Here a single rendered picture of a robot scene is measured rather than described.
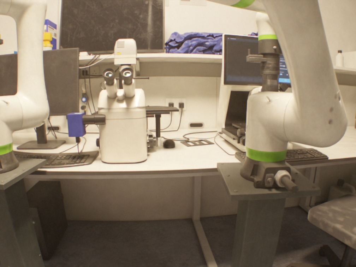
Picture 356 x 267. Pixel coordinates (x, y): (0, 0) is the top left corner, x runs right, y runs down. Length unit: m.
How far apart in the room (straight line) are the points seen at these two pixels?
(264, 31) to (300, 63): 0.45
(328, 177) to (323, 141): 1.93
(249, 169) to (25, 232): 0.83
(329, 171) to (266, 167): 1.89
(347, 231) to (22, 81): 1.44
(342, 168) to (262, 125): 2.02
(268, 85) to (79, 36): 1.25
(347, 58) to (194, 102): 1.45
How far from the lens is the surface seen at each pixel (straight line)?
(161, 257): 1.64
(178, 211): 2.00
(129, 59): 1.17
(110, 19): 1.70
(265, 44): 0.92
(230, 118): 1.45
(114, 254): 1.70
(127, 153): 0.98
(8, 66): 1.47
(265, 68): 0.92
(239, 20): 2.07
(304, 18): 0.47
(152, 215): 2.01
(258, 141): 0.67
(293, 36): 0.48
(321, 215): 1.27
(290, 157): 1.10
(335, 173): 2.57
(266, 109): 0.65
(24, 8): 0.98
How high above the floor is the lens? 1.06
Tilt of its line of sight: 11 degrees down
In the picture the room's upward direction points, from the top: straight up
